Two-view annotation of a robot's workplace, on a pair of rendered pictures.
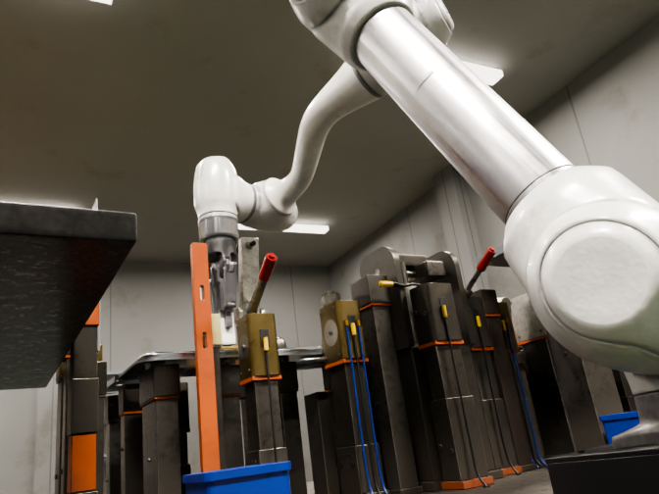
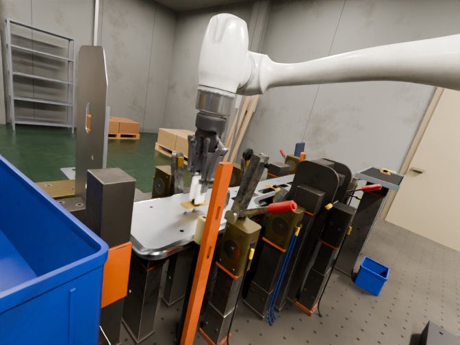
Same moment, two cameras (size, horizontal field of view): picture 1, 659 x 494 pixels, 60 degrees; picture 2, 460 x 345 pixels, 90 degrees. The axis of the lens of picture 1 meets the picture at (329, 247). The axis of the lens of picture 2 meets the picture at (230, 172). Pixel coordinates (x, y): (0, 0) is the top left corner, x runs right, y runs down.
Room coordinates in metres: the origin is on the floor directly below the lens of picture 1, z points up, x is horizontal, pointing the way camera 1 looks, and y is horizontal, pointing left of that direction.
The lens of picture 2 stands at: (0.64, 0.38, 1.30)
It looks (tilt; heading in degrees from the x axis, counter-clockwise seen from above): 16 degrees down; 339
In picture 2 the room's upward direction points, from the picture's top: 13 degrees clockwise
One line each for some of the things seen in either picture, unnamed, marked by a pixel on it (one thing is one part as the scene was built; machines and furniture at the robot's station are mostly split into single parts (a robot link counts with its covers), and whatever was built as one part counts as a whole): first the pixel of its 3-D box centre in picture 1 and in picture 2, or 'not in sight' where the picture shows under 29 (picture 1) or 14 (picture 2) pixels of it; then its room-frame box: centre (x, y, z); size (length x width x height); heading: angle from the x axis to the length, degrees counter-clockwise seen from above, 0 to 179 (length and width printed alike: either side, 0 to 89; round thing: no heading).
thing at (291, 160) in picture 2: not in sight; (286, 181); (1.94, -0.54, 0.88); 0.14 x 0.09 x 0.36; 32
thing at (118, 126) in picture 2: not in sight; (111, 126); (6.70, 1.26, 0.20); 1.12 x 0.82 x 0.39; 118
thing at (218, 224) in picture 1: (219, 231); (214, 103); (1.21, 0.25, 1.30); 0.09 x 0.09 x 0.06
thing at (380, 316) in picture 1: (383, 380); (291, 250); (1.16, -0.07, 0.91); 0.07 x 0.05 x 0.42; 32
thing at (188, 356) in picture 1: (406, 355); (275, 187); (1.48, -0.16, 1.00); 1.38 x 0.22 x 0.02; 122
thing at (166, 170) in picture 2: not in sight; (160, 213); (1.43, 0.32, 0.87); 0.12 x 0.07 x 0.35; 32
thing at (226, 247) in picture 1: (221, 261); (209, 132); (1.21, 0.25, 1.22); 0.08 x 0.07 x 0.09; 32
